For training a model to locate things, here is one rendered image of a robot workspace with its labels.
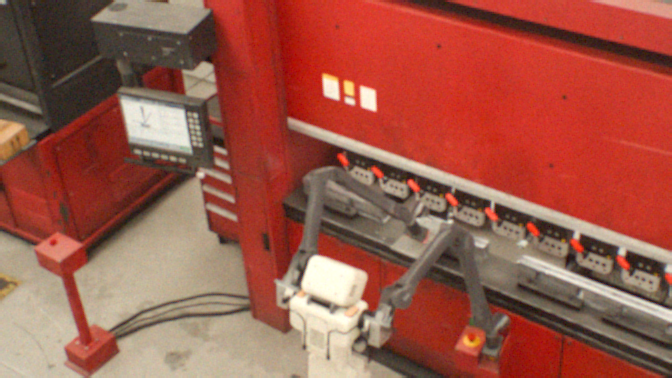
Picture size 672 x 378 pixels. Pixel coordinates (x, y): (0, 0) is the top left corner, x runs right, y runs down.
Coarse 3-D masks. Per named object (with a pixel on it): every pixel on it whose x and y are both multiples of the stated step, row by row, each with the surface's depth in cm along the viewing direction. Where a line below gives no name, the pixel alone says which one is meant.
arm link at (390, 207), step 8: (336, 176) 395; (344, 176) 396; (352, 176) 402; (336, 184) 403; (344, 184) 399; (352, 184) 402; (360, 184) 404; (352, 192) 406; (360, 192) 405; (368, 192) 407; (376, 192) 409; (368, 200) 408; (376, 200) 409; (384, 200) 411; (392, 200) 414; (384, 208) 412; (392, 208) 413; (400, 208) 415; (392, 216) 419; (400, 216) 416
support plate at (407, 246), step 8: (424, 224) 449; (400, 240) 441; (408, 240) 441; (416, 240) 440; (392, 248) 437; (400, 248) 436; (408, 248) 436; (416, 248) 436; (424, 248) 435; (416, 256) 431
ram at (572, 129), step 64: (320, 0) 418; (384, 0) 402; (320, 64) 439; (384, 64) 415; (448, 64) 393; (512, 64) 374; (576, 64) 356; (640, 64) 346; (320, 128) 462; (384, 128) 435; (448, 128) 411; (512, 128) 390; (576, 128) 371; (640, 128) 354; (512, 192) 408; (576, 192) 387; (640, 192) 368
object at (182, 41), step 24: (120, 0) 446; (144, 0) 445; (96, 24) 433; (120, 24) 426; (144, 24) 424; (168, 24) 423; (192, 24) 421; (120, 48) 436; (144, 48) 429; (168, 48) 424; (192, 48) 422; (216, 48) 442
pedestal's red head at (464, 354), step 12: (468, 324) 425; (480, 336) 419; (456, 348) 414; (468, 348) 414; (480, 348) 413; (504, 348) 412; (456, 360) 418; (468, 360) 415; (480, 360) 417; (504, 360) 417; (480, 372) 416; (492, 372) 413
